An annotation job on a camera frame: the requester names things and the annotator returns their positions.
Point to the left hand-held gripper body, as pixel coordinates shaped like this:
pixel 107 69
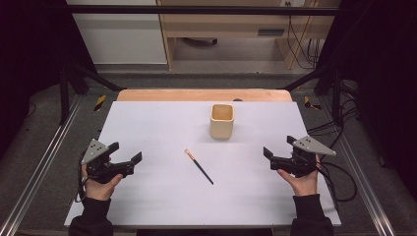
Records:
pixel 98 164

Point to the light wooden desk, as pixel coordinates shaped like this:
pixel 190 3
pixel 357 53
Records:
pixel 226 28

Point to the person's left hand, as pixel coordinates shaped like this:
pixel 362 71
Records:
pixel 98 191

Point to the white cabinet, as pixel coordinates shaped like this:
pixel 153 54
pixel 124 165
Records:
pixel 121 36

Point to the beige square cup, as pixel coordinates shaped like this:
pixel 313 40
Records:
pixel 222 129

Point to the aluminium floor rail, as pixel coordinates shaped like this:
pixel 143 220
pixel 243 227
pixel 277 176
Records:
pixel 36 170
pixel 367 187

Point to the person's right hand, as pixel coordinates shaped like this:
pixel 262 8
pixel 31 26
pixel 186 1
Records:
pixel 303 187

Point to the black curtain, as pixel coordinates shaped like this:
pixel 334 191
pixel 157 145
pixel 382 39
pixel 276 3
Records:
pixel 29 65
pixel 387 82

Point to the black metal crossbar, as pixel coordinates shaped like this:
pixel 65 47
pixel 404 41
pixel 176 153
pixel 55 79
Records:
pixel 196 10

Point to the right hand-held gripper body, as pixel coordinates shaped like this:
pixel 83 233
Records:
pixel 300 160

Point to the white table sheet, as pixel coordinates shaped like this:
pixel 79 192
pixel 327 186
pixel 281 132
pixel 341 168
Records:
pixel 157 193

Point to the black metal stand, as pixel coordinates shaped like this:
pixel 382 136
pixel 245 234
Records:
pixel 337 95
pixel 65 95

